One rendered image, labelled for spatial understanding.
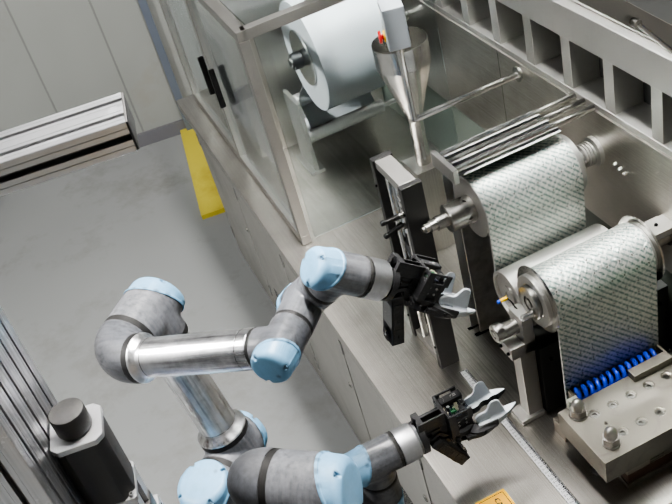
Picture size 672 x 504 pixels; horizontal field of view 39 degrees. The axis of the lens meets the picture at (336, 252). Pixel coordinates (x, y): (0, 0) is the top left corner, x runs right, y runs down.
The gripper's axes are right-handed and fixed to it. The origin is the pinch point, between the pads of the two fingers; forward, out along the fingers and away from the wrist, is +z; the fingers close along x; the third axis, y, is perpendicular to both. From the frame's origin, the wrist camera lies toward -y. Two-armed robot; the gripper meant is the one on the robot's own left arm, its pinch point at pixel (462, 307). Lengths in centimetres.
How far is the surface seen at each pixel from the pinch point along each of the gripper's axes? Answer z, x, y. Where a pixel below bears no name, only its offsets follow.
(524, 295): 16.1, 2.9, 3.9
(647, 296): 39.5, -4.5, 12.8
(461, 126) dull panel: 54, 95, 12
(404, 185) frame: -3.0, 29.8, 10.8
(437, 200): 38, 69, -4
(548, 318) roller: 18.1, -3.8, 3.2
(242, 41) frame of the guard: -19, 98, 14
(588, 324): 28.3, -4.5, 3.9
